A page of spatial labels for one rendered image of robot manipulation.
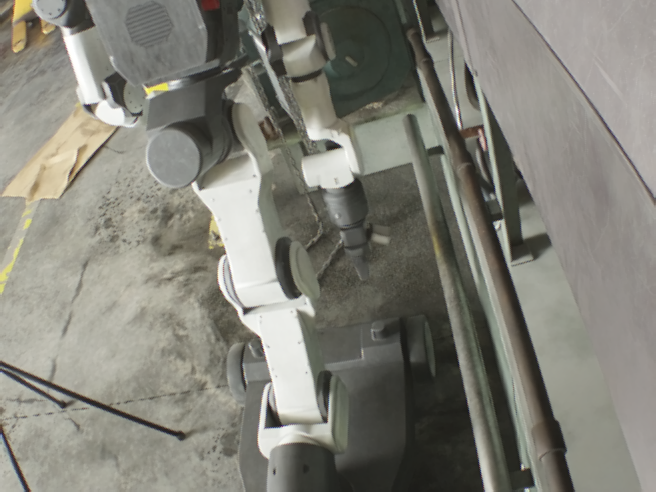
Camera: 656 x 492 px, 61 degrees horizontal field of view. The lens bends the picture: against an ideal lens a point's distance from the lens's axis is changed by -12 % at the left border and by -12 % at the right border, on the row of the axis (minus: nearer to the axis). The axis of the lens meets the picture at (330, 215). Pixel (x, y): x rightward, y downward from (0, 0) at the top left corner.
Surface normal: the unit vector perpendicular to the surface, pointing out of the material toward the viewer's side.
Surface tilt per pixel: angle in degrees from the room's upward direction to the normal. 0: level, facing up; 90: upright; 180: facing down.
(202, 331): 0
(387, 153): 90
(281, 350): 53
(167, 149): 67
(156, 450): 0
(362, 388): 0
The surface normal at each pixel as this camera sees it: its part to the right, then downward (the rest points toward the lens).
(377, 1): 0.37, 0.54
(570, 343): -0.30, -0.71
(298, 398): -0.25, -0.12
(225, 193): -0.16, 0.33
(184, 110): -0.29, -0.40
